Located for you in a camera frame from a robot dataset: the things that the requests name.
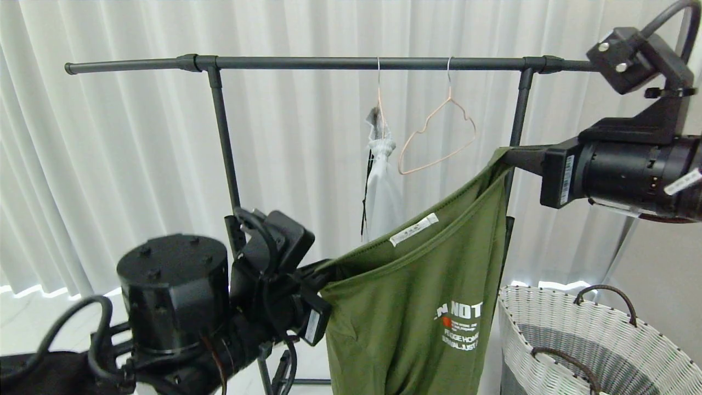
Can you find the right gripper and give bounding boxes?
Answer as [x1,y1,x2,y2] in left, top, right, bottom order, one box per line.
[540,136,681,218]

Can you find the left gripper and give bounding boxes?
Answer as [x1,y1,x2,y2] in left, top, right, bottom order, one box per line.
[222,285,332,374]

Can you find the green long-sleeved shirt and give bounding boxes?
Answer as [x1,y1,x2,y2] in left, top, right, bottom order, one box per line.
[315,147,514,395]

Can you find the pale grey shorts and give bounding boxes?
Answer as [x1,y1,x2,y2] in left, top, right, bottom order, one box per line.
[360,107,405,245]

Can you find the pink clothes hanger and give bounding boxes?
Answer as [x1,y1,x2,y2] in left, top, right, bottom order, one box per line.
[398,58,477,176]
[375,58,388,124]

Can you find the white laundry basket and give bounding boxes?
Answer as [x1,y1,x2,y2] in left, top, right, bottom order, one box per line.
[498,284,702,395]

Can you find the black clothes rack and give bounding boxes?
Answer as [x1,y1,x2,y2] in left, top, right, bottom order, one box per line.
[65,54,601,395]

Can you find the white curtain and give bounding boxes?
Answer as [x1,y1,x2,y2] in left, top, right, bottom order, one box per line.
[0,0,702,300]

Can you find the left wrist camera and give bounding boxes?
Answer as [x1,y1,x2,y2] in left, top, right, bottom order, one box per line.
[230,207,316,308]

